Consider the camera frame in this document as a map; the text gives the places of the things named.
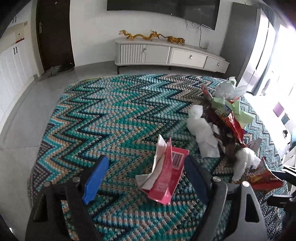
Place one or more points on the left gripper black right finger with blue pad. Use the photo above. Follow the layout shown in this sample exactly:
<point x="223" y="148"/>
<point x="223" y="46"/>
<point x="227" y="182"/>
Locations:
<point x="245" y="222"/>

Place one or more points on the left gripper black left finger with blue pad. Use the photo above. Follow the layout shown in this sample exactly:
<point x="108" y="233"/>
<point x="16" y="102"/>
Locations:
<point x="47" y="220"/>

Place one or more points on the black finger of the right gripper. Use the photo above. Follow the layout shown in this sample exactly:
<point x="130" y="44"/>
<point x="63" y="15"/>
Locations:
<point x="288" y="174"/>

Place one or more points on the orange red snack bag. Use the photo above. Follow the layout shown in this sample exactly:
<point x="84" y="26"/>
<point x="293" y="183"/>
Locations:
<point x="263" y="179"/>

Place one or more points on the pink red paper box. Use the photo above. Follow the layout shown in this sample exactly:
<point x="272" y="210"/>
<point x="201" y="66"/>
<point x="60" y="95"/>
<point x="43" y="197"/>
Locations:
<point x="167" y="169"/>

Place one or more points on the white crumpled tissue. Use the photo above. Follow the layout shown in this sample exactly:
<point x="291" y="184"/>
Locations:
<point x="204" y="135"/>

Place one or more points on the purple stool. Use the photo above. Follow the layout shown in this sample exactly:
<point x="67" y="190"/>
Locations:
<point x="278" y="109"/>

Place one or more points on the green paper wrapper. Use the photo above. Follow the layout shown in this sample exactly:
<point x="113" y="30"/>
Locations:
<point x="233" y="108"/>

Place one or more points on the zigzag teal knitted blanket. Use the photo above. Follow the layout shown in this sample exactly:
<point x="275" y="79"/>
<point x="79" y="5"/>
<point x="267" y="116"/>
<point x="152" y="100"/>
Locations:
<point x="121" y="117"/>

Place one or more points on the clear plastic bag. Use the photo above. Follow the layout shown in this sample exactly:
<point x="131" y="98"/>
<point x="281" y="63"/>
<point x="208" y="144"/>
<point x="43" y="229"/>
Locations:
<point x="228" y="90"/>

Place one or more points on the shoes by door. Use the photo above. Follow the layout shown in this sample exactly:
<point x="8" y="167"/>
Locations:
<point x="59" y="69"/>

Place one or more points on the white shoe cabinet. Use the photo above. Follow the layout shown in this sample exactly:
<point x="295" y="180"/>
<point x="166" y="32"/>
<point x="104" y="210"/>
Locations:
<point x="17" y="69"/>

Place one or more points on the white TV cabinet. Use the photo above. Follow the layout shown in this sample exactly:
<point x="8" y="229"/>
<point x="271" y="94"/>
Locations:
<point x="163" y="53"/>

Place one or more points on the grey tall wardrobe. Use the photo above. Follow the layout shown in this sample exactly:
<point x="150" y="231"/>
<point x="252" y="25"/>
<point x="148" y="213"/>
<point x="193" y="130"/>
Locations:
<point x="240" y="37"/>

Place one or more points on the golden tiger figurine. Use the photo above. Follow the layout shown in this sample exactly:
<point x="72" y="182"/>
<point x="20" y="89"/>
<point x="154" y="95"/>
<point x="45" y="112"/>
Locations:
<point x="172" y="39"/>

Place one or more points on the dark brown entrance door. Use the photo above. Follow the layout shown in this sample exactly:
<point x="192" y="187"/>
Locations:
<point x="53" y="34"/>

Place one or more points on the golden dragon figurine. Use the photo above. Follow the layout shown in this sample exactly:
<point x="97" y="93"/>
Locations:
<point x="128" y="35"/>

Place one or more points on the black wall television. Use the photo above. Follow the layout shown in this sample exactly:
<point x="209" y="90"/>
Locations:
<point x="204" y="12"/>

